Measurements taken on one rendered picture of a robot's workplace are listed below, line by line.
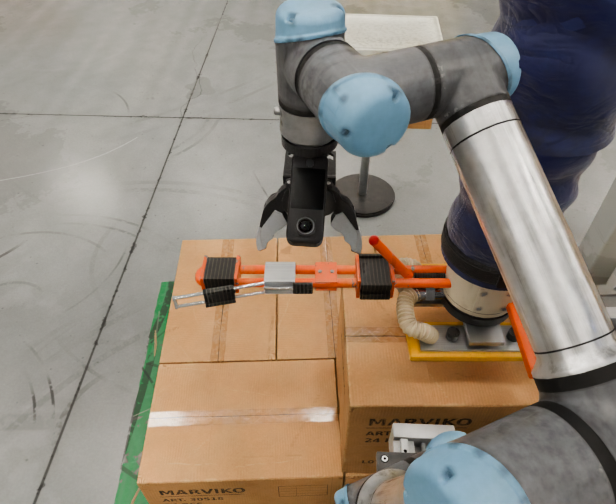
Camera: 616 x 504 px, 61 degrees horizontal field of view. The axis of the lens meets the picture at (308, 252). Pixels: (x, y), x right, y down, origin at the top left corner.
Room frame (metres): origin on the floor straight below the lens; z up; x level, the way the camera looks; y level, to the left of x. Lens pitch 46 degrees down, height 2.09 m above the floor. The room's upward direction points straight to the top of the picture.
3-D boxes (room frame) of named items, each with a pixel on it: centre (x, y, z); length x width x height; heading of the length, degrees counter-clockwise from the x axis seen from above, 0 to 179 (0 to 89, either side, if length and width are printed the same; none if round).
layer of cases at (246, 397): (1.09, -0.09, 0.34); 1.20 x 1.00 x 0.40; 92
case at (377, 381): (0.80, -0.40, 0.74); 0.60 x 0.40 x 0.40; 90
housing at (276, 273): (0.80, 0.06, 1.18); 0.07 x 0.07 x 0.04; 0
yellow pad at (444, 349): (0.70, -0.40, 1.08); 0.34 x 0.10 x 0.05; 90
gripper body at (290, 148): (0.57, 0.00, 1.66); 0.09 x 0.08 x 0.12; 178
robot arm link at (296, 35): (0.56, 0.00, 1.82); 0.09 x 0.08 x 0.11; 24
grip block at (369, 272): (0.80, -0.15, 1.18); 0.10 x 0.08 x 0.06; 0
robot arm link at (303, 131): (0.56, 0.00, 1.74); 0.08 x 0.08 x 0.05
